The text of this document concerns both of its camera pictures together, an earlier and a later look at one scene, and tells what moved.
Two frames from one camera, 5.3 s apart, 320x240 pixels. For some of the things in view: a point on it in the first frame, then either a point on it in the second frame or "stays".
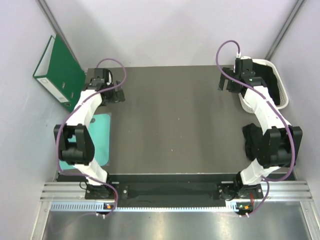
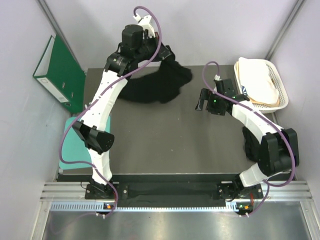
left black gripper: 117,96 -> 154,40
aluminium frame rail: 279,191 stays
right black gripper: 223,78 -> 204,95
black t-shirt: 266,73 -> 161,87
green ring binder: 59,74 stays
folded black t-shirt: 253,135 stays
